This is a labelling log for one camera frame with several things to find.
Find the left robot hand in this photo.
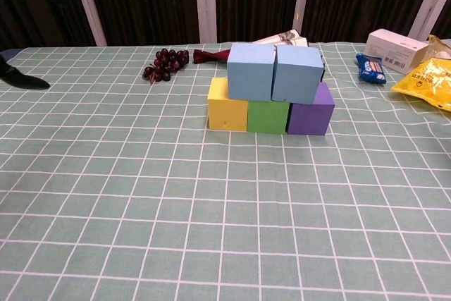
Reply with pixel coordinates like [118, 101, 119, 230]
[0, 0, 68, 90]

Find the yellow foam cube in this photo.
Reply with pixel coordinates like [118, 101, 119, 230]
[206, 78, 249, 132]

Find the light blue foam cube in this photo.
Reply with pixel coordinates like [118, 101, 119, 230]
[271, 45, 326, 104]
[227, 42, 276, 101]

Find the green foam cube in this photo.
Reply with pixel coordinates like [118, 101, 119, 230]
[247, 99, 292, 135]

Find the purple foam cube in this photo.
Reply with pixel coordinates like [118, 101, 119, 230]
[287, 82, 335, 136]

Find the dark red grape bunch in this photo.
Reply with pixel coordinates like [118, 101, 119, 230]
[142, 48, 190, 85]

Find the painted paper folding fan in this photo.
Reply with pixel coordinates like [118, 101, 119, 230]
[192, 29, 326, 83]

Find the green checkered tablecloth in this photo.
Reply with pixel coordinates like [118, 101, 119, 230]
[0, 38, 451, 301]

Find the blue cookie packet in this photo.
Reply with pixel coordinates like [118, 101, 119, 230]
[354, 52, 388, 86]

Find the white cardboard box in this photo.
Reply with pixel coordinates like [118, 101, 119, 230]
[364, 28, 430, 75]

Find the yellow snack bag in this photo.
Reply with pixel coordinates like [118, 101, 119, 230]
[390, 35, 451, 112]

